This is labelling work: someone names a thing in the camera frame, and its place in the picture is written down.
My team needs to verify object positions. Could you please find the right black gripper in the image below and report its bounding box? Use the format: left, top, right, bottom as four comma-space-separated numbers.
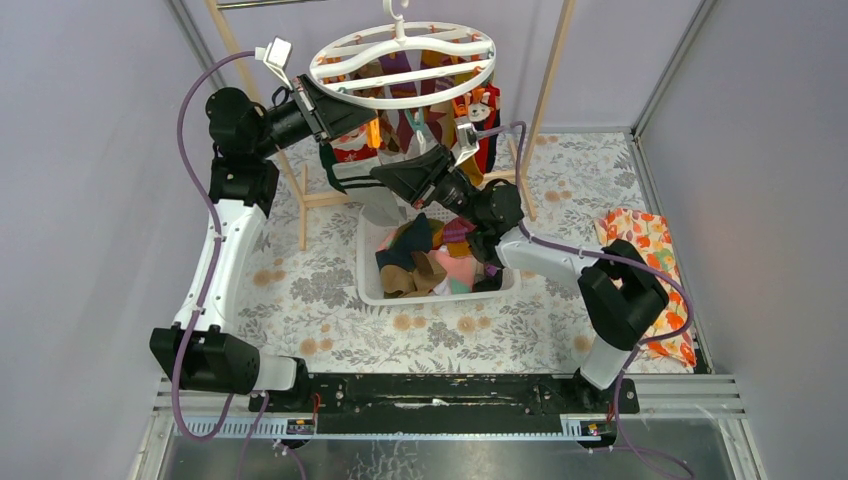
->
371, 144, 484, 228

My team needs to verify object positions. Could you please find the dark green sock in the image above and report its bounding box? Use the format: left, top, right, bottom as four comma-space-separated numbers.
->
318, 143, 342, 192

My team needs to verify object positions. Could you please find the orange clothespin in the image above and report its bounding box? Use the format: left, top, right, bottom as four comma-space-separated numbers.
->
365, 118, 382, 149

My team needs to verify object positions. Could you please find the teal clothespin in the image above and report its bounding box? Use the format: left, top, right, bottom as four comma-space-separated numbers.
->
405, 109, 427, 156

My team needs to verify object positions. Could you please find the white round clip hanger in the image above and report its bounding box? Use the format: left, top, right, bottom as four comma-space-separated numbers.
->
308, 1, 497, 110

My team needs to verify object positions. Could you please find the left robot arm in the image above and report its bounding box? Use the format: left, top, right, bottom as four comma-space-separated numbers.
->
149, 75, 377, 411

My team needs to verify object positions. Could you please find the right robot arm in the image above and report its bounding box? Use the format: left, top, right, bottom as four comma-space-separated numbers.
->
370, 146, 669, 412

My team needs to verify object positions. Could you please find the purple sock in basket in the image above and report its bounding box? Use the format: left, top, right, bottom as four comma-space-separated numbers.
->
442, 217, 476, 258

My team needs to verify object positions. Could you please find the navy sock in basket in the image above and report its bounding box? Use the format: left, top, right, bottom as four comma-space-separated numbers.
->
375, 213, 433, 272

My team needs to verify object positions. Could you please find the white plastic basket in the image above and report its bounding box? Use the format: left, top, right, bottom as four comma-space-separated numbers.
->
355, 209, 522, 306

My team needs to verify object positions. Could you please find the purple striped hanging sock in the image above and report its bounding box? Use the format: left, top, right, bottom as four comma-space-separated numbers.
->
370, 52, 465, 154

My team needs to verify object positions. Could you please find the pink sock in basket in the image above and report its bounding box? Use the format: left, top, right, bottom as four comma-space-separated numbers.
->
431, 250, 478, 296

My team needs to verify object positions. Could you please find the brown sock in basket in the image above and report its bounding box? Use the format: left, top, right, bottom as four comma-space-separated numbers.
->
380, 252, 447, 299

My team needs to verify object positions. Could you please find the floral table mat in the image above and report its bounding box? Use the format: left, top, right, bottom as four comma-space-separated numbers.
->
235, 132, 645, 373

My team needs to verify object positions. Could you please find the floral folded cloth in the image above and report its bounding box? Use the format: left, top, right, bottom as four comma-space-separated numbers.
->
593, 208, 696, 370

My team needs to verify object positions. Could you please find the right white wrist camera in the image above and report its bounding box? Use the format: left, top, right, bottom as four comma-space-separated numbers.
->
451, 117, 479, 168

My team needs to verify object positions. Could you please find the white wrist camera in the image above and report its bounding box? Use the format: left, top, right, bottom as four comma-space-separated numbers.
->
254, 37, 292, 90
451, 117, 479, 168

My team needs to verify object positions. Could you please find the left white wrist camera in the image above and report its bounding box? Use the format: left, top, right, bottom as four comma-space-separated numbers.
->
254, 37, 292, 90

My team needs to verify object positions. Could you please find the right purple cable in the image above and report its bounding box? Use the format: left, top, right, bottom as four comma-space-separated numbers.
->
476, 120, 696, 480

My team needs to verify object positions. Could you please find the purple cable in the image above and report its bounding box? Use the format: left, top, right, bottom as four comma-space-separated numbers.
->
170, 50, 309, 480
476, 120, 696, 480

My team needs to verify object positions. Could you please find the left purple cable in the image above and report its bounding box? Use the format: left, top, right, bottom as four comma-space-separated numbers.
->
170, 50, 309, 480

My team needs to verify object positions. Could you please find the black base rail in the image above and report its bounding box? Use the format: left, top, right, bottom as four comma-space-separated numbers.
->
265, 373, 640, 435

